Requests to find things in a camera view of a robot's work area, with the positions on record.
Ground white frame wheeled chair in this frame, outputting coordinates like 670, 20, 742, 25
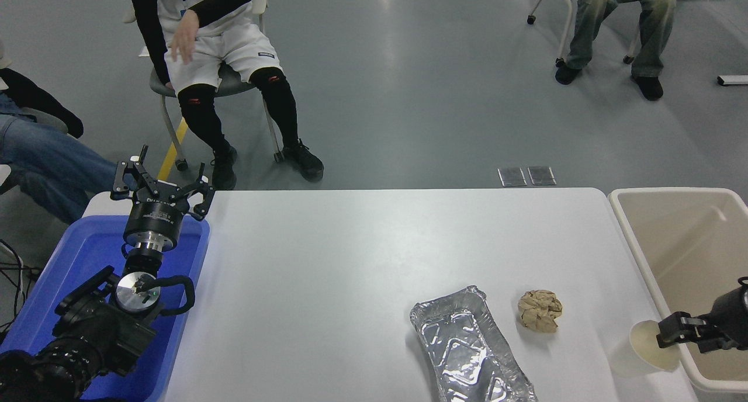
527, 0, 643, 65

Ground person in blue jeans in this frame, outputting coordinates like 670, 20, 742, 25
0, 40, 132, 224

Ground person in faded jeans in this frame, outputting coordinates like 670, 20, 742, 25
555, 0, 678, 102

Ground silver foil tray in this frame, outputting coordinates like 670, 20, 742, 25
410, 285, 538, 402

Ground person in white outfit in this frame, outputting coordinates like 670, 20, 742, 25
123, 0, 325, 190

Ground crumpled tan paper ball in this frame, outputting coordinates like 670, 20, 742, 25
518, 290, 563, 334

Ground grey seat wheeled chair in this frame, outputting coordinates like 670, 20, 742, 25
123, 0, 288, 170

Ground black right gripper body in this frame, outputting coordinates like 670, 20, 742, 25
713, 284, 748, 349

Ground person's left hand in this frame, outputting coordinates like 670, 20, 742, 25
169, 9, 200, 64

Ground blue plastic tray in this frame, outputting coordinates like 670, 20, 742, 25
0, 215, 211, 402

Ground large pale bin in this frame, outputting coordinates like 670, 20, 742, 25
608, 188, 748, 394

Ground white paper cup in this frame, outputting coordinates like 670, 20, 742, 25
610, 320, 681, 378

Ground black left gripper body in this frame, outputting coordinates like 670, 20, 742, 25
124, 199, 188, 242

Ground black floor cables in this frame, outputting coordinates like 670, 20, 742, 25
0, 238, 41, 332

